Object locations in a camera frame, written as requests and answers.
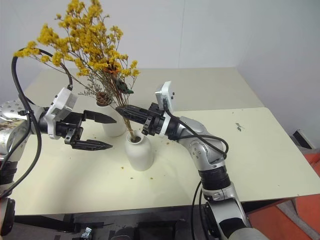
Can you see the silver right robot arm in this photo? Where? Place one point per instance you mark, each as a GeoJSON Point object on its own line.
{"type": "Point", "coordinates": [200, 147]}

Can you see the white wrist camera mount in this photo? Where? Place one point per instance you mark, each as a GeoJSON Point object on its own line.
{"type": "Point", "coordinates": [166, 90]}
{"type": "Point", "coordinates": [62, 105]}

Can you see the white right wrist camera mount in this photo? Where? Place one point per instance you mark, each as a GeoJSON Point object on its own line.
{"type": "Point", "coordinates": [166, 90]}

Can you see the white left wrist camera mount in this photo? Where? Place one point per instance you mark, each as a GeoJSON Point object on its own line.
{"type": "Point", "coordinates": [62, 105]}

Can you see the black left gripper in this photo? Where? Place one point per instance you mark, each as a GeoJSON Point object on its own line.
{"type": "Point", "coordinates": [72, 126]}

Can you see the white ceramic vase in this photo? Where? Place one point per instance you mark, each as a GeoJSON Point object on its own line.
{"type": "Point", "coordinates": [113, 128]}
{"type": "Point", "coordinates": [140, 155]}

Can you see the yellow dried flower bouquet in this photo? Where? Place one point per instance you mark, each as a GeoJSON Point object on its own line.
{"type": "Point", "coordinates": [100, 37]}

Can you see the small metal clamp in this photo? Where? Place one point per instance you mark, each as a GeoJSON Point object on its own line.
{"type": "Point", "coordinates": [86, 232]}

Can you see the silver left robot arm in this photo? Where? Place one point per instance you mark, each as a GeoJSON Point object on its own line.
{"type": "Point", "coordinates": [15, 130]}

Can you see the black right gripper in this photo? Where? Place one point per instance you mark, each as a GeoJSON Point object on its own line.
{"type": "Point", "coordinates": [153, 122]}

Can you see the yellow dried bouquet with pinecone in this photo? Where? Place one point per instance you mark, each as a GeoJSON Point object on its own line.
{"type": "Point", "coordinates": [53, 58]}

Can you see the black and white box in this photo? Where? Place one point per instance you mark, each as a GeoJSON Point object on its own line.
{"type": "Point", "coordinates": [303, 138]}

